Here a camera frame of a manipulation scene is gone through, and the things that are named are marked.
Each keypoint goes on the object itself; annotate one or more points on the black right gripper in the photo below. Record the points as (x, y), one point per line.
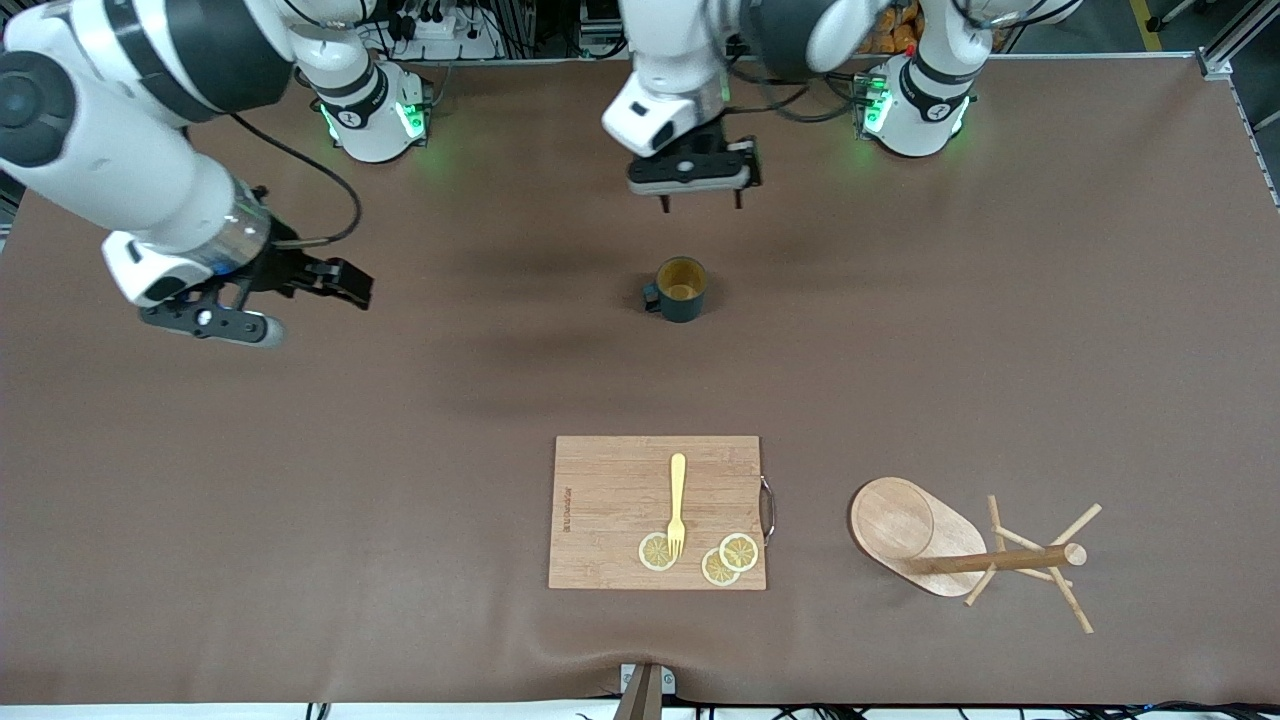
(283, 266)

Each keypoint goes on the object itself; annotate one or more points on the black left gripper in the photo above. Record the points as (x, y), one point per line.
(703, 143)

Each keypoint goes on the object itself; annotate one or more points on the teal mug with yellow inside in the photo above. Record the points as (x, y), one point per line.
(682, 292)

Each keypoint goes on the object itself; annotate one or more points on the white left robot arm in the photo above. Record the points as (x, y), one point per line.
(680, 60)

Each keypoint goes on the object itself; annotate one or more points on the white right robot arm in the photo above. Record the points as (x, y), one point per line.
(120, 170)

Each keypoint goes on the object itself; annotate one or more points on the wooden mug tree rack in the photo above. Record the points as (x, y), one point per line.
(895, 525)

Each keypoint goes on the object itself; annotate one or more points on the bag of orange fruit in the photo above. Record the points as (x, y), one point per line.
(897, 35)

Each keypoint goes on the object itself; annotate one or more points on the white power strip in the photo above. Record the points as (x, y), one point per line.
(440, 30)

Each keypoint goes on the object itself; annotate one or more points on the yellow plastic fork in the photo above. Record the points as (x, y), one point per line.
(678, 490)

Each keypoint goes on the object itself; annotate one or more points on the bamboo cutting board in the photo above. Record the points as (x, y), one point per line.
(610, 510)

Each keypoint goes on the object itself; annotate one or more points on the lemon slice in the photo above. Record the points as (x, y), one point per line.
(714, 572)
(652, 553)
(741, 551)

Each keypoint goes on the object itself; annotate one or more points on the aluminium camera post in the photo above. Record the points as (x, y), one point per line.
(642, 692)

